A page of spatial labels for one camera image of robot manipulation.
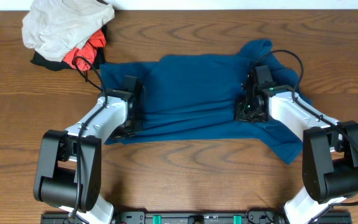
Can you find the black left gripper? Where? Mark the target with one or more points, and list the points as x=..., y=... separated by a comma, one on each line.
x=137, y=116

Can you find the beige crumpled garment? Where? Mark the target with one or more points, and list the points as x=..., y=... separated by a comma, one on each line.
x=55, y=27

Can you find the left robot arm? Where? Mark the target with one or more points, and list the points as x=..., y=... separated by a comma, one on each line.
x=69, y=167

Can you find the teal blue t-shirt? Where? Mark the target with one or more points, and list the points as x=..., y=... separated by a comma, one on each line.
x=193, y=97

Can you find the black mounting rail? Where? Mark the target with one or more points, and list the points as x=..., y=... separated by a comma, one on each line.
x=253, y=216

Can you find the black garment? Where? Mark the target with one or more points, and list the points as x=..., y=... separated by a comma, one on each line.
x=56, y=66

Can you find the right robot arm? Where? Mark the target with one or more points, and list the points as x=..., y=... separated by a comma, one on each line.
x=330, y=148

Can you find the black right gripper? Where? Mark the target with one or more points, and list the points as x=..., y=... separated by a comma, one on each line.
x=240, y=116

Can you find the red-orange garment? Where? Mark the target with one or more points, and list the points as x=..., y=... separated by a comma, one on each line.
x=93, y=51

